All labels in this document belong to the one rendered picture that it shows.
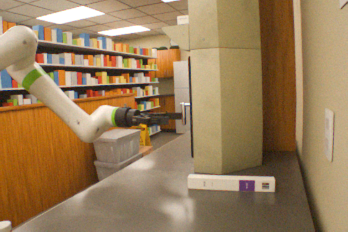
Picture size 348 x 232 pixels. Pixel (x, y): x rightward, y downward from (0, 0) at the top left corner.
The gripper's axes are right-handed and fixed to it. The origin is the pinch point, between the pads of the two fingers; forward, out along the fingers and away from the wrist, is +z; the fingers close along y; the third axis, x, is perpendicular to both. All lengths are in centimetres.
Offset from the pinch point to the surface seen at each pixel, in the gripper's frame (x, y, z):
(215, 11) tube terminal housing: -39.9, -5.6, 20.9
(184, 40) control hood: -30.3, -5.6, 8.7
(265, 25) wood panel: -41, 31, 37
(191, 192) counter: 20.4, -23.5, 15.6
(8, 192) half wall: 79, 35, -185
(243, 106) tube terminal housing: -4.6, 1.6, 28.8
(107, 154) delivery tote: 71, 149, -155
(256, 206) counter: 20.4, -27.6, 36.2
